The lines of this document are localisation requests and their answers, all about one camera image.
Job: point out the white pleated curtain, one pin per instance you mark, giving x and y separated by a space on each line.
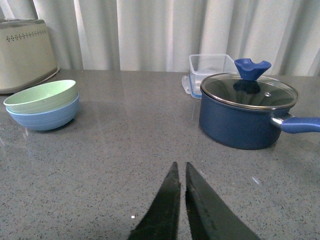
160 35

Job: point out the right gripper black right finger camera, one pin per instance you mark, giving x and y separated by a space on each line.
209 217

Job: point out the green plastic bowl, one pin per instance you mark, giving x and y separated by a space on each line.
42 98

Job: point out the cream two-slot toaster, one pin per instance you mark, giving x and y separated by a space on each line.
26 54

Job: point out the blue plastic bowl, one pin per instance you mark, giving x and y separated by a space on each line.
49 120

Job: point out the dark blue saucepan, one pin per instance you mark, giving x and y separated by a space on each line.
250 129

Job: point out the clear plastic food container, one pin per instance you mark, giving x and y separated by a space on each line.
202 66

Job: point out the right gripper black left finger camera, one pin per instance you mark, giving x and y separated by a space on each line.
162 218

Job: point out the glass pot lid blue knob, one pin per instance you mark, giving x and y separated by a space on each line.
248 88

